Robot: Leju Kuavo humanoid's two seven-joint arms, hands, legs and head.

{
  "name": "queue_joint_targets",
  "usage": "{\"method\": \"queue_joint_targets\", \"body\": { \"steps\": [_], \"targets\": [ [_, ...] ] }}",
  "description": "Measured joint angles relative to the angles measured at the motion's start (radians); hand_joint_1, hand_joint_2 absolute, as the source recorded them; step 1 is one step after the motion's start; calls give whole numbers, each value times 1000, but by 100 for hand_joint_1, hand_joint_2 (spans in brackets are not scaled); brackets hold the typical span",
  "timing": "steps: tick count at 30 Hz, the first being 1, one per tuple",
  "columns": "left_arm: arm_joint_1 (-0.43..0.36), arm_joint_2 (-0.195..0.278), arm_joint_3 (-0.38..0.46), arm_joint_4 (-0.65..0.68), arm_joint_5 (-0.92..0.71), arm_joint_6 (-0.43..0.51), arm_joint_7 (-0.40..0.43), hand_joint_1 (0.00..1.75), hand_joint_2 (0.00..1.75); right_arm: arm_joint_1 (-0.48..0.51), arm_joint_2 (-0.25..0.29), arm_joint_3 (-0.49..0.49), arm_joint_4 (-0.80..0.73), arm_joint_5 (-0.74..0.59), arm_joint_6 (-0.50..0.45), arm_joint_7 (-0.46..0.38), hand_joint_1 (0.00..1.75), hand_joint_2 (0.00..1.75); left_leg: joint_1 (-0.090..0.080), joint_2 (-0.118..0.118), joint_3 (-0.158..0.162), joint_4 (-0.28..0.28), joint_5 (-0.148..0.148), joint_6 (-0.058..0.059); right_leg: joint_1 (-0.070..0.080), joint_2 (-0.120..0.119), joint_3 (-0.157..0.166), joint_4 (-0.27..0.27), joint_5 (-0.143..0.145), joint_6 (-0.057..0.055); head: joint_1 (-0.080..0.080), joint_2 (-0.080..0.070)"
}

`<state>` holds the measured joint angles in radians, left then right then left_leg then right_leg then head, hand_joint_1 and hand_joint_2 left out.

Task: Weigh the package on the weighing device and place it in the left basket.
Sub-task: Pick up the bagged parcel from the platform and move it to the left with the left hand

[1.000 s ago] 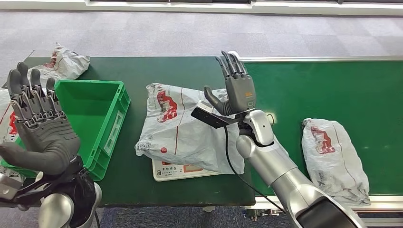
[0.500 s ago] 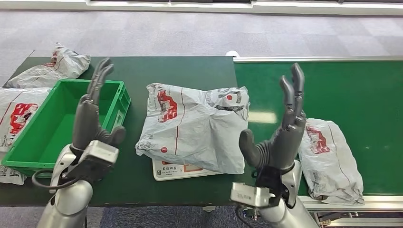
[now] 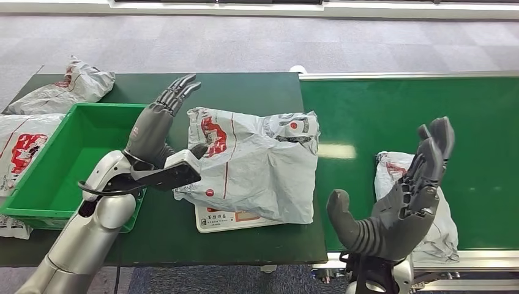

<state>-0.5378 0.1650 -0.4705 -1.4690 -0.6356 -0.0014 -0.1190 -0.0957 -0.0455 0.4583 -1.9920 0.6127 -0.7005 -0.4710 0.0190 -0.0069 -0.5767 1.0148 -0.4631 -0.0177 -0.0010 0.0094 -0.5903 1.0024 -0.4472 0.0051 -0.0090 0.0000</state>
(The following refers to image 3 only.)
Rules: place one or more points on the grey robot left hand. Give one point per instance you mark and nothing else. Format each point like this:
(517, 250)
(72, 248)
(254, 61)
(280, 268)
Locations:
(151, 130)

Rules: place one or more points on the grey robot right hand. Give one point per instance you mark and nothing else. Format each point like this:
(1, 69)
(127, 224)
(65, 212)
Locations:
(399, 223)

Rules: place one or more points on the large grey courier package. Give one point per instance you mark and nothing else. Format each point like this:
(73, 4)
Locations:
(259, 170)

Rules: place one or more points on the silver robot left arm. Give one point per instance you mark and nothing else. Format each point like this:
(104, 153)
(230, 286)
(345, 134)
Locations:
(87, 239)

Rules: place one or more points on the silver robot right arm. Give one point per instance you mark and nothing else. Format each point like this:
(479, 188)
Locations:
(401, 274)

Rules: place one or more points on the small grey courier package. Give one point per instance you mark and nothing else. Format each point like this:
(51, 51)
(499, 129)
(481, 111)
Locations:
(440, 233)

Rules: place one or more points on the crumpled grey courier package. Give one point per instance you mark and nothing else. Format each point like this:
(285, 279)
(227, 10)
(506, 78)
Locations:
(77, 89)

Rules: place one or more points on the green plastic basket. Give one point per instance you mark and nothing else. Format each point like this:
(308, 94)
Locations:
(61, 170)

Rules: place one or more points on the white weighing scale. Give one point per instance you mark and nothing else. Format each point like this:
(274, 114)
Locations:
(221, 222)

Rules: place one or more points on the grey package big red print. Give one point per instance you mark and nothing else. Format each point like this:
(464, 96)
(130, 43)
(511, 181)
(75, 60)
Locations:
(24, 146)

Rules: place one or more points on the flat grey courier package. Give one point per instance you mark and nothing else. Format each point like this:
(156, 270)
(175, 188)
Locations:
(12, 229)

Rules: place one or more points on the green belt conveyor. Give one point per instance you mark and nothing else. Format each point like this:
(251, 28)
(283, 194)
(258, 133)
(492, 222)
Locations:
(478, 162)

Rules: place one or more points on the white round cap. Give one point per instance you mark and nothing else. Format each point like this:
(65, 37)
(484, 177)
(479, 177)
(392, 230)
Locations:
(298, 69)

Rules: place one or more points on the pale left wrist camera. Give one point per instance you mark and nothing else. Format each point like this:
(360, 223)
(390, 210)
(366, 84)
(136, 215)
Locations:
(178, 172)

